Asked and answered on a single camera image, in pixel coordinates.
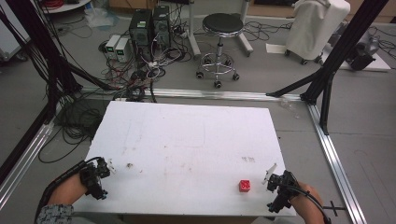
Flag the aluminium floor rail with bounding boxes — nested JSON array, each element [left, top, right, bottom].
[[0, 102, 64, 210], [78, 87, 303, 103], [306, 102, 369, 224]]

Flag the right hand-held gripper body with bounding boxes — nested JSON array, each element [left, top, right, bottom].
[[266, 169, 302, 215]]

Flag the white bench power supply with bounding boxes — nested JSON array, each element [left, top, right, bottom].
[[114, 36, 131, 63], [105, 34, 121, 60]]

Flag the clear plastic wrap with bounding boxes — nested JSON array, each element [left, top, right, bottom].
[[278, 97, 302, 119]]

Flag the black computer tower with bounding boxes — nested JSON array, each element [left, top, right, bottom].
[[151, 5, 172, 50], [128, 8, 154, 62]]

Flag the black device on white board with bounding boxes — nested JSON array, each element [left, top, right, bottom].
[[321, 29, 392, 73]]

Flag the red cube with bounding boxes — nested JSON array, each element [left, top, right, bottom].
[[238, 179, 252, 193]]

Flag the black frame post with braces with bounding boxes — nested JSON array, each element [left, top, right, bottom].
[[265, 0, 390, 136]]

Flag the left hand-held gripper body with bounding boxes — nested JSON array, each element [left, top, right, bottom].
[[78, 157, 111, 201]]

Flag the person's right hand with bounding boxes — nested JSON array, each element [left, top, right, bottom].
[[289, 182, 325, 218]]

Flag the black round stool on casters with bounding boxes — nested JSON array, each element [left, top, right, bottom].
[[195, 12, 246, 90]]

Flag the coil of black cable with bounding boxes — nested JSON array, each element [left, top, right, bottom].
[[37, 97, 108, 164]]

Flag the tangle of floor cables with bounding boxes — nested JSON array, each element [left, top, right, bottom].
[[97, 31, 195, 104]]

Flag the clear plastic bag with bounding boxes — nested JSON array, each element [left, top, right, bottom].
[[83, 7, 120, 30]]

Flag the round white table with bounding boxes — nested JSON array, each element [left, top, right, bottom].
[[38, 0, 92, 15]]

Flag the white desk leg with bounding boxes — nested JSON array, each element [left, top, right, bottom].
[[237, 0, 255, 58], [186, 0, 203, 60]]

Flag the person's left hand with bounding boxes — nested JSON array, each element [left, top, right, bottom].
[[49, 174, 89, 206]]

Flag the white paper sheet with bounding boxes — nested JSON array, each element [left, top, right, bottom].
[[265, 42, 288, 55]]

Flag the black frame post with cables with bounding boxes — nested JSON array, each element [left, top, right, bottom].
[[0, 0, 116, 125]]

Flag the white cloth-covered cart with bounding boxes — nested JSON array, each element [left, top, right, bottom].
[[284, 0, 360, 65]]

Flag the black cables behind stool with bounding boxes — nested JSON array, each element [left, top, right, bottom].
[[242, 20, 295, 43]]

